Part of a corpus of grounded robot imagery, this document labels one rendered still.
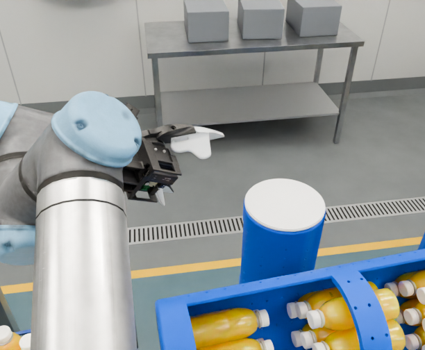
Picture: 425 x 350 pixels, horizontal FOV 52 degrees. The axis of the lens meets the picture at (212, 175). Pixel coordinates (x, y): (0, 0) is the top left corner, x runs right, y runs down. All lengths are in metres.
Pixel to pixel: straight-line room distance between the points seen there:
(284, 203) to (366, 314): 0.61
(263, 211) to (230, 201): 1.66
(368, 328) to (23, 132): 0.77
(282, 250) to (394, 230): 1.74
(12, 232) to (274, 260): 1.14
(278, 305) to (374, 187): 2.35
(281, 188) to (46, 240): 1.28
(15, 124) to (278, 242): 1.06
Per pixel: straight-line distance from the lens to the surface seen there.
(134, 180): 0.61
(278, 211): 1.48
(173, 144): 0.66
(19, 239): 0.48
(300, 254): 1.51
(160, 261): 2.72
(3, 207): 0.49
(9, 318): 1.44
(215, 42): 3.32
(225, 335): 1.04
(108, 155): 0.37
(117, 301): 0.34
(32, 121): 0.55
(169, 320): 0.94
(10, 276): 2.88
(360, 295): 1.02
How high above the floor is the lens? 2.00
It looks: 37 degrees down
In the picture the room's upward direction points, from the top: straight up
